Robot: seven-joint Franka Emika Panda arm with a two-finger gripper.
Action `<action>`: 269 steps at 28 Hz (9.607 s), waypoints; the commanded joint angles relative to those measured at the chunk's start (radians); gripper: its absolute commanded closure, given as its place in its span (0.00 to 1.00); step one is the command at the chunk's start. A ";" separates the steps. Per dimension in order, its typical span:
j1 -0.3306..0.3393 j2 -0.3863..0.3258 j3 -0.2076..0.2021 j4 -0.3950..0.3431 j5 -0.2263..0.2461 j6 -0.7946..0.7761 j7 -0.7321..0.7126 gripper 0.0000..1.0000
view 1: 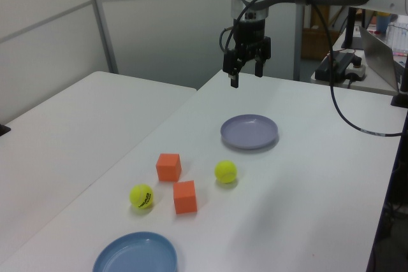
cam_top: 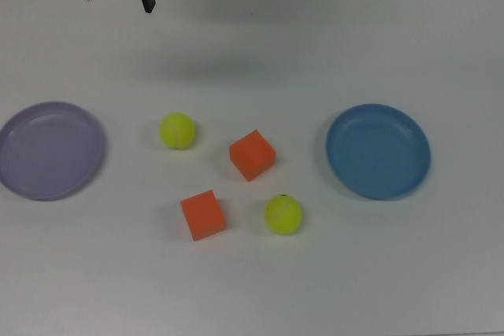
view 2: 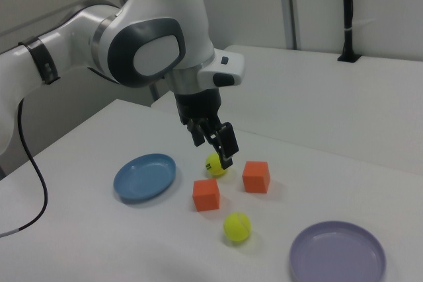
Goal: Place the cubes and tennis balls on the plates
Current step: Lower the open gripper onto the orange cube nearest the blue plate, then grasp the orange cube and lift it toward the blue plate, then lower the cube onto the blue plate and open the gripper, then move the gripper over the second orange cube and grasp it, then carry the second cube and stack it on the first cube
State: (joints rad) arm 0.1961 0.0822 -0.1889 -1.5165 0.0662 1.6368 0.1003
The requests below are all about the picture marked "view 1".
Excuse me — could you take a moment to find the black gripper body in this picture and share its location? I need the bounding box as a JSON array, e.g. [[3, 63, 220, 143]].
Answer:
[[233, 18, 268, 61]]

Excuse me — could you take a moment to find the orange foam cube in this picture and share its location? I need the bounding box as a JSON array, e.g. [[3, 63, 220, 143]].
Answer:
[[173, 180, 198, 215], [155, 153, 182, 182]]

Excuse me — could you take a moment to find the yellow tennis ball black print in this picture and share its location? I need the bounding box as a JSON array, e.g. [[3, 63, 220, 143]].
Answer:
[[129, 183, 154, 210]]

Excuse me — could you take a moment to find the brown wooden cabinet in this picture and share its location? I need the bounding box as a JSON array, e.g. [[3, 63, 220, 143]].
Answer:
[[302, 4, 333, 61]]

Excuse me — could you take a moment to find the purple plastic plate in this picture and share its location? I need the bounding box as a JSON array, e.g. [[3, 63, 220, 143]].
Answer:
[[219, 113, 279, 150]]

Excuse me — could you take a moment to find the black electronics box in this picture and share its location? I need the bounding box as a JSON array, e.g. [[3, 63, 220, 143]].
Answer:
[[314, 52, 355, 82]]

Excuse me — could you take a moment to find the grey emergency stop button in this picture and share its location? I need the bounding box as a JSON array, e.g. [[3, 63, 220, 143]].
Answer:
[[346, 57, 367, 82]]

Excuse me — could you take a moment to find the silver laptop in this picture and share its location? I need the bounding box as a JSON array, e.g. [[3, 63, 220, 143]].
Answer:
[[359, 24, 403, 93]]

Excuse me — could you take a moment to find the white background desk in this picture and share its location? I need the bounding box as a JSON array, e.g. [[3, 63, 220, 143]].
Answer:
[[310, 31, 400, 96]]

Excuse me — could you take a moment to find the blue plastic cup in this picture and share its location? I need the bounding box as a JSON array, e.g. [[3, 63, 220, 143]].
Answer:
[[375, 12, 391, 32]]

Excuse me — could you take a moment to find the blue plastic plate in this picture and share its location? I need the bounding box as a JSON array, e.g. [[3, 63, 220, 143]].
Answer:
[[92, 231, 179, 272]]

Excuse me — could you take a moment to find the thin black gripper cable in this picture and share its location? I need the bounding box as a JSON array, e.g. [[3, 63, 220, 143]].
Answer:
[[219, 27, 236, 53]]

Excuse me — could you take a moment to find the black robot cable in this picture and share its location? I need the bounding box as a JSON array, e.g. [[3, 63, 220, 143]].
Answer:
[[234, 0, 403, 138]]

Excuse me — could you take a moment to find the black monitor stand post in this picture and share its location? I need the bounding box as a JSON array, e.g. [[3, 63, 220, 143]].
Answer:
[[340, 6, 358, 50]]

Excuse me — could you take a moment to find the black clamped camera mount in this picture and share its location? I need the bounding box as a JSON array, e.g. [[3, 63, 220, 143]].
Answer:
[[391, 52, 408, 108]]

